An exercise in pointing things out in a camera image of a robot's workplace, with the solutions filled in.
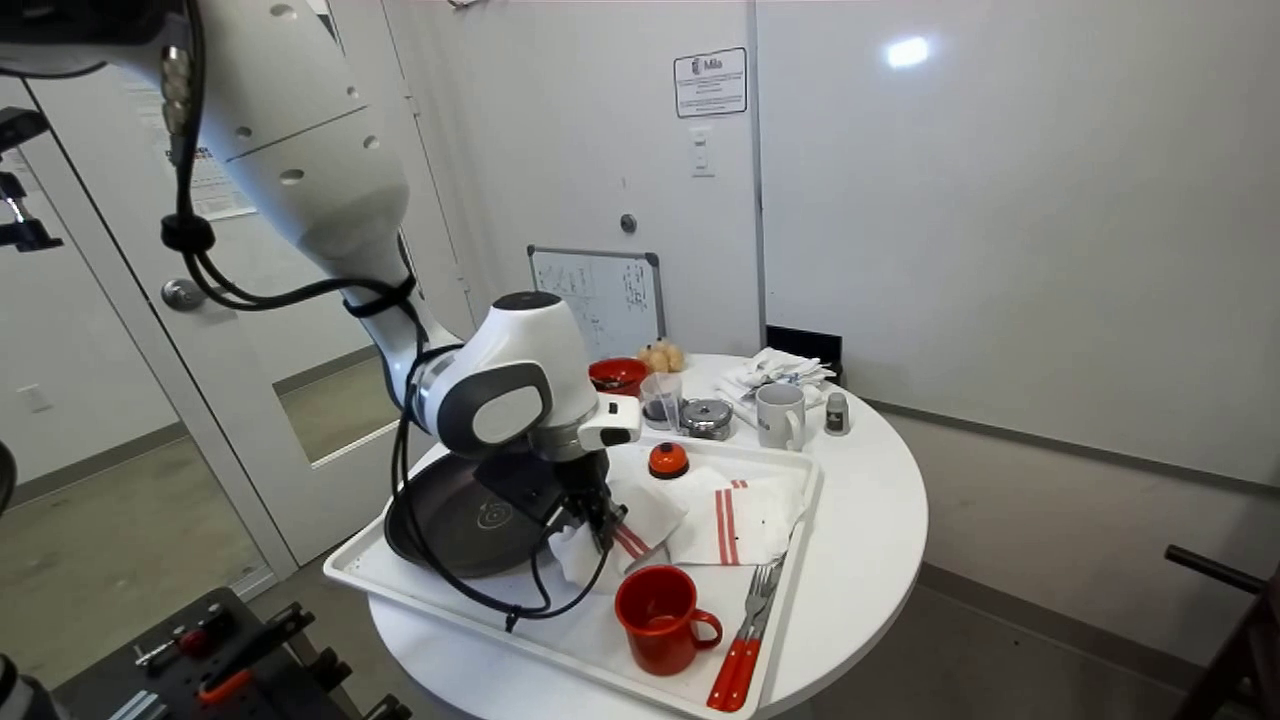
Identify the wall sign placard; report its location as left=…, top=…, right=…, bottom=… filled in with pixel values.
left=673, top=46, right=746, bottom=118

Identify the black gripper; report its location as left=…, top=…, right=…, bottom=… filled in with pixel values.
left=500, top=450, right=623, bottom=552

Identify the small whiteboard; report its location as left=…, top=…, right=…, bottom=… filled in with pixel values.
left=529, top=242, right=662, bottom=360

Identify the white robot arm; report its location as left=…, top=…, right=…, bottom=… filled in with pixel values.
left=0, top=0, right=639, bottom=540

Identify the orange-handled clamp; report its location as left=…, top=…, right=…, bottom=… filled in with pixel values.
left=194, top=603, right=312, bottom=707

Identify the small orange round object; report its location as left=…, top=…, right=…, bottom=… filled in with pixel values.
left=646, top=444, right=689, bottom=480

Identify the glass jar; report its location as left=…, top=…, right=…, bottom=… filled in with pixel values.
left=639, top=372, right=682, bottom=428

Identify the metal round tin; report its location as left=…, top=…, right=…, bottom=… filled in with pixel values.
left=681, top=398, right=732, bottom=441

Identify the door handle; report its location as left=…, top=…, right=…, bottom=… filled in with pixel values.
left=159, top=277, right=206, bottom=313

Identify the red mug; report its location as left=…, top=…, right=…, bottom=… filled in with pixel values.
left=611, top=567, right=722, bottom=675

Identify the black frying pan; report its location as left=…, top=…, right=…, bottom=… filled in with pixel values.
left=382, top=450, right=546, bottom=578

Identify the wall light switch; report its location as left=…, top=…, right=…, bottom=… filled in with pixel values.
left=689, top=124, right=716, bottom=180

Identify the white tray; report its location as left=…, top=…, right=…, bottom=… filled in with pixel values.
left=322, top=441, right=822, bottom=720

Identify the white mug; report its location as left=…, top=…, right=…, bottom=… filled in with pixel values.
left=756, top=383, right=812, bottom=450

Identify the white red-striped towel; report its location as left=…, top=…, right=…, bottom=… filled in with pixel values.
left=546, top=522, right=652, bottom=589

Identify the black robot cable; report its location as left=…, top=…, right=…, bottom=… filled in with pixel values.
left=155, top=0, right=615, bottom=631

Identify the red-handled knife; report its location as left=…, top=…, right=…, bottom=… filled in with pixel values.
left=708, top=556, right=784, bottom=710

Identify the red bowl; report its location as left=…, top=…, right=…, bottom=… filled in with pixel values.
left=589, top=357, right=646, bottom=395

